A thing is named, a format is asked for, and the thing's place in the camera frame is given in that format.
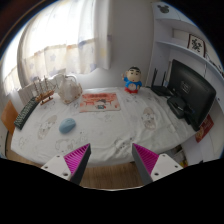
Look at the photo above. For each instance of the white patterned tablecloth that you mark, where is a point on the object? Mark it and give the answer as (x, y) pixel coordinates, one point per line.
(144, 119)

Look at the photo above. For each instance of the black computer monitor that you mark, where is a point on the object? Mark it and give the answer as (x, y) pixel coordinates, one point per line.
(192, 95)

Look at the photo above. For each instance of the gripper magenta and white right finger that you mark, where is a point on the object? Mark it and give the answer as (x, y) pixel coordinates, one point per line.
(152, 166)

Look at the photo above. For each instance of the black wifi router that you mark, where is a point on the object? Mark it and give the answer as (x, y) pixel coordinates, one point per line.
(159, 90)

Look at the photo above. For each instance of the red paper packet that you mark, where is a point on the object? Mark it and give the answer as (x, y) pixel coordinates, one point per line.
(204, 128)

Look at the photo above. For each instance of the framed calligraphy picture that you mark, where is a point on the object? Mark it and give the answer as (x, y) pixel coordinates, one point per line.
(196, 44)

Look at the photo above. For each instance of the sheer star-patterned curtain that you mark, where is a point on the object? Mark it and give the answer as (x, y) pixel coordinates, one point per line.
(72, 36)

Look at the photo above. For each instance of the white wall shelf unit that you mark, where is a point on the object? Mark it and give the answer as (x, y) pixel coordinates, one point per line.
(171, 30)

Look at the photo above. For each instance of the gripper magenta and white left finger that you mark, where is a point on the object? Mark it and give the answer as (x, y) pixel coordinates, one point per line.
(71, 166)

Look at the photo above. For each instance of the wooden model sailing ship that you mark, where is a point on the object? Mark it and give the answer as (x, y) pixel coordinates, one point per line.
(44, 93)

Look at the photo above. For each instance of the white radiator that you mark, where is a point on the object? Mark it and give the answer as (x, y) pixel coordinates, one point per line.
(27, 93)

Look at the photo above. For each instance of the Shin-chan cartoon figurine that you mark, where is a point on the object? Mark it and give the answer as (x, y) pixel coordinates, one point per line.
(132, 79)

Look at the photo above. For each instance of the dark green keyboard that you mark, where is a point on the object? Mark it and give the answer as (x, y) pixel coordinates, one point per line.
(25, 113)

